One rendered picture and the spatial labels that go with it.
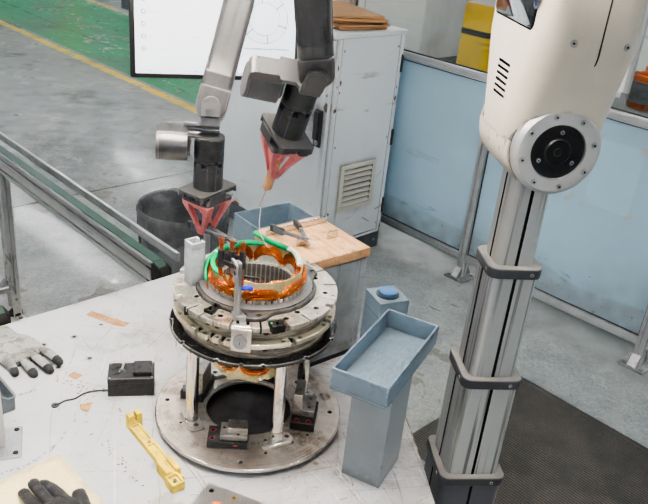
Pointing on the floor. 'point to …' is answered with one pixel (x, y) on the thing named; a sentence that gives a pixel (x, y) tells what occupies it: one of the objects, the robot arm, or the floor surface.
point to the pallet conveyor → (102, 235)
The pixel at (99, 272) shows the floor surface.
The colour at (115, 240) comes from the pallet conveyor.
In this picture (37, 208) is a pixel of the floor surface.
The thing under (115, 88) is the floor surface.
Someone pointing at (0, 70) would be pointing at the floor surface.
